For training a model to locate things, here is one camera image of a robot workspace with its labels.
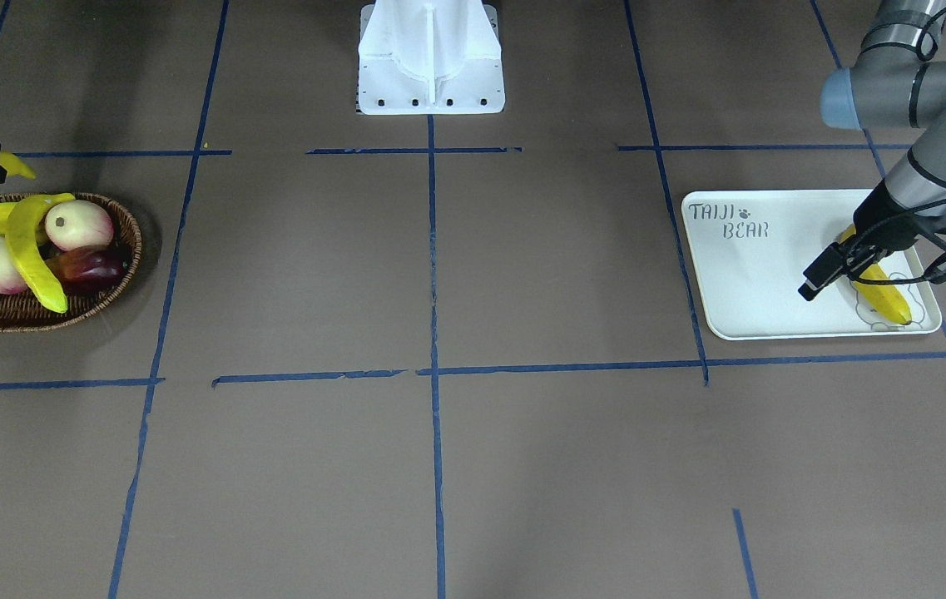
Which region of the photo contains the white bear tray plate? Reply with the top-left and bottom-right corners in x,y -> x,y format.
681,189 -> 942,341

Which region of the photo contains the black wrist camera cable left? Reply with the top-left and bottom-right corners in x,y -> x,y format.
835,0 -> 946,289

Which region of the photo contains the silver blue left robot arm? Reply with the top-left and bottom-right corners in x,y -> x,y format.
800,1 -> 946,300

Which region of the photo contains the white camera mast with base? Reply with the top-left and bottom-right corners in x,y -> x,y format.
356,1 -> 506,115

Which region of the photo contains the red mango fruit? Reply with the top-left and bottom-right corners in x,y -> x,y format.
44,246 -> 131,295

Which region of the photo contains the yellow banana middle basket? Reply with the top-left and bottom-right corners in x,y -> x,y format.
0,193 -> 76,314

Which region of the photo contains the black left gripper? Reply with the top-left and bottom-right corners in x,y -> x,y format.
797,181 -> 946,302

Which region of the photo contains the brown wicker basket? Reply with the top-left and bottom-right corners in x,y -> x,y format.
0,193 -> 145,334

